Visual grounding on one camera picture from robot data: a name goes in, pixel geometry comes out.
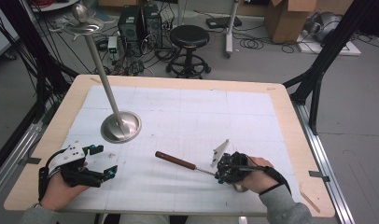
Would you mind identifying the person's legs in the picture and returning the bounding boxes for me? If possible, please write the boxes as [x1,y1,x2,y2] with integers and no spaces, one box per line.
[119,214,241,224]

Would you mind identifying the grey round device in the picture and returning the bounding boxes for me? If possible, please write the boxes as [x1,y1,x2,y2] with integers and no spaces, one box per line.
[305,11,344,43]

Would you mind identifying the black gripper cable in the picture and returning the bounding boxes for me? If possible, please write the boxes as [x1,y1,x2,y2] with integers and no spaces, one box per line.
[45,148,68,175]

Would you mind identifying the black round stool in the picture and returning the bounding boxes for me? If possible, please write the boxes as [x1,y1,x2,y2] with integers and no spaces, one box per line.
[165,24,212,79]

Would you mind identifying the person's right hand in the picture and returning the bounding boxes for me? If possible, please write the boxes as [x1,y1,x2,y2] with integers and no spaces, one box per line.
[238,156,282,195]

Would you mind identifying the white grid mat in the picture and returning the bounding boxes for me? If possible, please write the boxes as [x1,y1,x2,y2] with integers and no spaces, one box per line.
[61,85,303,214]

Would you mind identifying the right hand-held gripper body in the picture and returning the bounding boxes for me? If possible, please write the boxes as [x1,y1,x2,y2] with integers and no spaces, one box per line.
[210,138,251,185]

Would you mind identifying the black metal frame with cables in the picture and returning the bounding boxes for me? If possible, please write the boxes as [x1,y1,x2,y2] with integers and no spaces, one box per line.
[0,0,80,125]

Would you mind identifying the metal utensil stand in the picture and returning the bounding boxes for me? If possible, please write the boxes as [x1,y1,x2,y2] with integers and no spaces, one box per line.
[49,3,143,145]

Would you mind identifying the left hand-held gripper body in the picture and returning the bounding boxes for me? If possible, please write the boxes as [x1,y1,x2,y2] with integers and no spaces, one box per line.
[47,141,103,189]

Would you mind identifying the black tape piece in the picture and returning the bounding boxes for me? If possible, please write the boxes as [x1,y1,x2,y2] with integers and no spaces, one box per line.
[20,156,43,166]
[308,170,331,183]

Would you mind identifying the aluminium rail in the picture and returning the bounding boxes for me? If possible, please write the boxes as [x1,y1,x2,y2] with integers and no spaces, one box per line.
[0,120,45,203]
[290,102,356,224]

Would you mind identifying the black flat device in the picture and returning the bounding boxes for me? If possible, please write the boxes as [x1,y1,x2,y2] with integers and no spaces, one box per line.
[205,16,244,30]

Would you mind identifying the person's left hand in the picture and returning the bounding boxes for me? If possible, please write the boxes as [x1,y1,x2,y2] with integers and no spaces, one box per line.
[40,159,90,213]

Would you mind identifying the small white device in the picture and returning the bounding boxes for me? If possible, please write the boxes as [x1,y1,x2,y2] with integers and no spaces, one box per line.
[106,35,119,54]

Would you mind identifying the large open cardboard box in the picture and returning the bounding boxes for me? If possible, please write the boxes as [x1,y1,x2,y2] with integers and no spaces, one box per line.
[264,0,319,44]

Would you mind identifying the black computer tower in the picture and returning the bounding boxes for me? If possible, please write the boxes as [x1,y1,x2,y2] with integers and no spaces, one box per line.
[117,6,144,49]
[142,3,164,49]

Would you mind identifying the black metal frame post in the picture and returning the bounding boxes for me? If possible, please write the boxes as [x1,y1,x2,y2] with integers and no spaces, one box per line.
[283,0,379,135]

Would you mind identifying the coiled black cable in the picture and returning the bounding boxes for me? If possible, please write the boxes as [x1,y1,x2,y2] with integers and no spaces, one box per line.
[238,36,264,50]

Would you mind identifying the wooden-handled spatula tool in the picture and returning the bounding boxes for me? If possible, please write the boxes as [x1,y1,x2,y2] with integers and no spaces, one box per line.
[154,150,250,194]

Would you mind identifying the white base board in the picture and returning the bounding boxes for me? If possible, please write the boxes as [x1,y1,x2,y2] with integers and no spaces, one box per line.
[295,31,363,57]

